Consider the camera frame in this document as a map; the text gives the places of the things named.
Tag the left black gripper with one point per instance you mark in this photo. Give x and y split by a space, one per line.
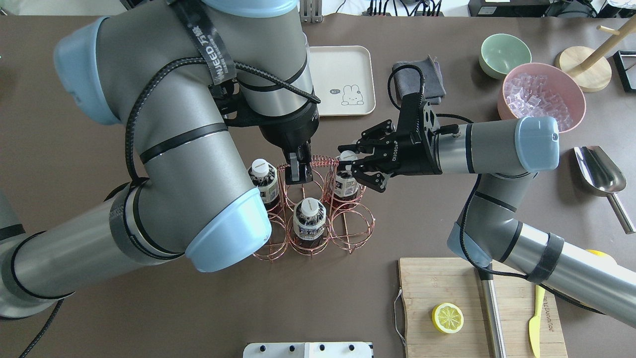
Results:
289 128

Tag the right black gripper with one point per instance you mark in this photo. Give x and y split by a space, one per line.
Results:
416 156

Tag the copper wire bottle basket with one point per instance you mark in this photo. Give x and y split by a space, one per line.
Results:
348 224

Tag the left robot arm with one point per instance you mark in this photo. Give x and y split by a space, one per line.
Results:
116 153

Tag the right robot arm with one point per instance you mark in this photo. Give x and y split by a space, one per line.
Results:
506 156

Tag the tea bottle white cap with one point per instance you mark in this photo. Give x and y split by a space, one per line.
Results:
308 224

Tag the grey folded cloth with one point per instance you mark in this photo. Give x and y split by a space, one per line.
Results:
408 80

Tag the cream rabbit tray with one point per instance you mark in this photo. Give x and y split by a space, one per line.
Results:
343 80

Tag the bamboo cutting board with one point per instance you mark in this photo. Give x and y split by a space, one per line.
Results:
427 282

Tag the green bowl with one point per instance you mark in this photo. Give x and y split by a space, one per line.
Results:
500 53

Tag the half lemon slice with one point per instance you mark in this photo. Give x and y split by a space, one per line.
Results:
447 318

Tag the pink bowl with ice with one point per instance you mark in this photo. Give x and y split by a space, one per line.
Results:
536 89

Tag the steel muddler black tip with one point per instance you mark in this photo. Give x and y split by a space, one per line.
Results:
491 312

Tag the metal ice scoop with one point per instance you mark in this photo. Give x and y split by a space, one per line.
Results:
604 177

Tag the yellow plastic knife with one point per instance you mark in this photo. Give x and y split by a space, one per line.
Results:
534 323

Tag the upper yellow lemon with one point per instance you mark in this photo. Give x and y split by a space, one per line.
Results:
598 253

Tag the black stand object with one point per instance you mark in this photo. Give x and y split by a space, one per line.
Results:
625 65

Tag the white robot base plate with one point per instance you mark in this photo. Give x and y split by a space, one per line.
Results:
309 350

